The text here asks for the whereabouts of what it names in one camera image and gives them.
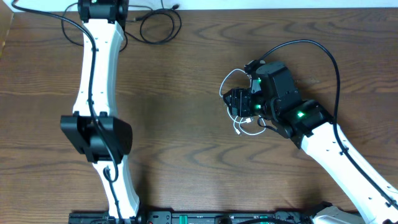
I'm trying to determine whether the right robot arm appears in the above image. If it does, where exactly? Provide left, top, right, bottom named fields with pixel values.
left=220, top=61, right=397, bottom=223

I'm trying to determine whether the white usb cable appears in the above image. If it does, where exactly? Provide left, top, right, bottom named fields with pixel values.
left=219, top=68, right=267, bottom=136

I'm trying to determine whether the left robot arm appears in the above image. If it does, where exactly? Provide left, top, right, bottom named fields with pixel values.
left=60, top=0, right=140, bottom=223

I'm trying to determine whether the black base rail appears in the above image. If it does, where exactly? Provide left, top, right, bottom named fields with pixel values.
left=68, top=202, right=364, bottom=224

